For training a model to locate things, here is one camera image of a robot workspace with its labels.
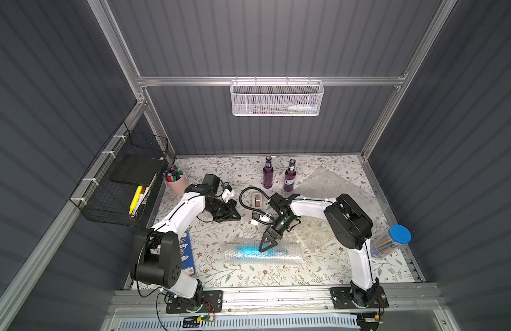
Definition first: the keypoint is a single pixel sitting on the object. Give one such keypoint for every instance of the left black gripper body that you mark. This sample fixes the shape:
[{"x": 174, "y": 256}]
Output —
[{"x": 226, "y": 209}]

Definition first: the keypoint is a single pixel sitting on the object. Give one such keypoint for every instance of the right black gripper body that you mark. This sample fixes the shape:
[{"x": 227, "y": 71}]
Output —
[{"x": 274, "y": 232}]

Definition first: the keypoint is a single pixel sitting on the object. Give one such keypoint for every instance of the blue liquid glass bottle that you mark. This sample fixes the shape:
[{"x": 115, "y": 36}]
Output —
[{"x": 245, "y": 251}]

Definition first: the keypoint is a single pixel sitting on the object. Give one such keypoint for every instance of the dark purple labelled bottle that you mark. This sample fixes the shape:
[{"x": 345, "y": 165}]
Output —
[{"x": 290, "y": 175}]

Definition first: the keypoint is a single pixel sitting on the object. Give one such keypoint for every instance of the white tape dispenser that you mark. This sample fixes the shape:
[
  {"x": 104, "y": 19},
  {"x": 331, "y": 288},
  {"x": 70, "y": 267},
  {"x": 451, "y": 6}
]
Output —
[{"x": 258, "y": 201}]

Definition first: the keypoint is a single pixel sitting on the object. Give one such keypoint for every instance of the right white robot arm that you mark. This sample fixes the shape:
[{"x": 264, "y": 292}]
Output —
[{"x": 362, "y": 274}]

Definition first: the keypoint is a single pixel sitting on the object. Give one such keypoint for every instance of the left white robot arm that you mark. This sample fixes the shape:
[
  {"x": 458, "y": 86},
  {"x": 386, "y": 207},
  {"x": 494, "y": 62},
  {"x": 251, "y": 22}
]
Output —
[{"x": 156, "y": 258}]

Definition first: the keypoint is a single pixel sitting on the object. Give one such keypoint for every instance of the purple liquid glass bottle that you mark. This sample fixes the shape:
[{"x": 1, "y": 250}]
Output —
[{"x": 268, "y": 173}]

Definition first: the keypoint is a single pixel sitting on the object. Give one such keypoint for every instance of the pink marker cup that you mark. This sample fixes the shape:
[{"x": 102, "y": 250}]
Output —
[{"x": 176, "y": 180}]

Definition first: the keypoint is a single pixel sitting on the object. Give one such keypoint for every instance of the blue sticker sheet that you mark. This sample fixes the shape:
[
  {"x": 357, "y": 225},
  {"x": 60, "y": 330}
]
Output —
[{"x": 186, "y": 250}]

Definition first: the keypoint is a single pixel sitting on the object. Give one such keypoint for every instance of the yellow highlighter in basket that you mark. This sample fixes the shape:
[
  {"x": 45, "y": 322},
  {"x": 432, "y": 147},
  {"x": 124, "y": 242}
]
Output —
[{"x": 135, "y": 200}]

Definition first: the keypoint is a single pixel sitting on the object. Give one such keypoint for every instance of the black notebook in basket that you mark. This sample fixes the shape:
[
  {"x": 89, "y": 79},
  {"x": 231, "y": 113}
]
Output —
[{"x": 137, "y": 170}]

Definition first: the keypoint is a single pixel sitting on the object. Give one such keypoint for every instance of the blue-lid pencil jar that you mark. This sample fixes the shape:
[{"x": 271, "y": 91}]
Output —
[{"x": 389, "y": 241}]

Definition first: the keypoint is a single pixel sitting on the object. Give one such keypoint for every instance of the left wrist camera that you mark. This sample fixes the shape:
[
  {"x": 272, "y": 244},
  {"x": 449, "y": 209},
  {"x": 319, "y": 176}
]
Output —
[{"x": 227, "y": 192}]

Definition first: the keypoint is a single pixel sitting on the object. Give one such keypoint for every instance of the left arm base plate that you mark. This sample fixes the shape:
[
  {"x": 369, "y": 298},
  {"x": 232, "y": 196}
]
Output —
[{"x": 207, "y": 301}]

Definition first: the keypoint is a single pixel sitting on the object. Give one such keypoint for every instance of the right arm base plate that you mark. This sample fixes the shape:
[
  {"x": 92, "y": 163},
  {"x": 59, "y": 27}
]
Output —
[{"x": 348, "y": 297}]

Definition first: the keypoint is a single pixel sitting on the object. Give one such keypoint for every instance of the black wire wall basket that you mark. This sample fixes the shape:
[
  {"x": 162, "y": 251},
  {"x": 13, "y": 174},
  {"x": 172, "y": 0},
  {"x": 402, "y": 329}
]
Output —
[{"x": 120, "y": 186}]

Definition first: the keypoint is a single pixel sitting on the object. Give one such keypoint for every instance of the white wire wall basket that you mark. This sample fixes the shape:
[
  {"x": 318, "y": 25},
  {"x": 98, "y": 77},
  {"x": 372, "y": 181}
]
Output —
[{"x": 276, "y": 97}]

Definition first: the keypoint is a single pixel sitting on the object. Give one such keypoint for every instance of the white ventilated cable duct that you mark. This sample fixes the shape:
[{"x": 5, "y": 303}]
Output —
[{"x": 332, "y": 321}]

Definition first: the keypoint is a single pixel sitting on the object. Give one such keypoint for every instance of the aluminium front rail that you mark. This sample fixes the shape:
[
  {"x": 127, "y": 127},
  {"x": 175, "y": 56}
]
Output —
[{"x": 309, "y": 298}]

